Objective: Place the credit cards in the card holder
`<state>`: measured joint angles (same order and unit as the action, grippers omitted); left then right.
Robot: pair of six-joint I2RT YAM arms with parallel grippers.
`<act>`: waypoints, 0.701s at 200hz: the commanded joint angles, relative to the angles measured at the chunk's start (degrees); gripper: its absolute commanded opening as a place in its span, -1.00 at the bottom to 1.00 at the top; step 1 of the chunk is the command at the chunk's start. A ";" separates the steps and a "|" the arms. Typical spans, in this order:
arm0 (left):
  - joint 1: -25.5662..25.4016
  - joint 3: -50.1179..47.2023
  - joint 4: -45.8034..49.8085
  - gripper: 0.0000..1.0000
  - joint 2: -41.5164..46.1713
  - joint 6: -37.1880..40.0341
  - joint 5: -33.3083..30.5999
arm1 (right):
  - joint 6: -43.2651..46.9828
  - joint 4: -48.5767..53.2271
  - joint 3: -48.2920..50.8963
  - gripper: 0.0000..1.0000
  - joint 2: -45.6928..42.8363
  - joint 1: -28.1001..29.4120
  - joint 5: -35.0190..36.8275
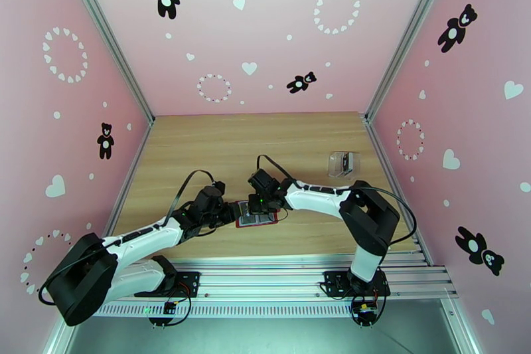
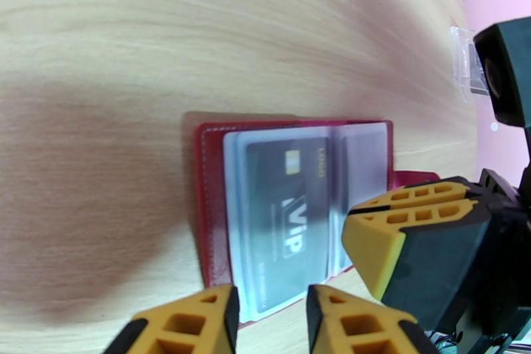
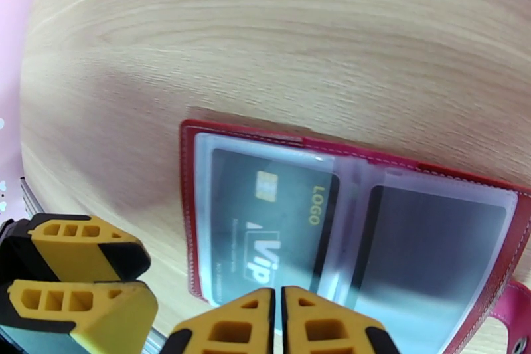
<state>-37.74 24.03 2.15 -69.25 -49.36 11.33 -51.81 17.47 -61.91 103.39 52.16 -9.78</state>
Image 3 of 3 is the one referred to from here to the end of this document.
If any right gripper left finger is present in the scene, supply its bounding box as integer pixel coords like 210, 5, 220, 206
159, 287, 276, 354

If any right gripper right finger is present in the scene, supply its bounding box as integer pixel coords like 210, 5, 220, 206
281, 285, 401, 354

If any black VIP credit card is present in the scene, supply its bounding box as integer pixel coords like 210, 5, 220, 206
210, 148, 341, 298

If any red card holder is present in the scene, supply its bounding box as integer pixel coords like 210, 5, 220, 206
179, 118, 531, 354

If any dark plain credit card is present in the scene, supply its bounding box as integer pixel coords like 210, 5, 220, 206
352, 184, 509, 354

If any wide aluminium rail bed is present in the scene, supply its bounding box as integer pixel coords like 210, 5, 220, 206
19, 176, 167, 354

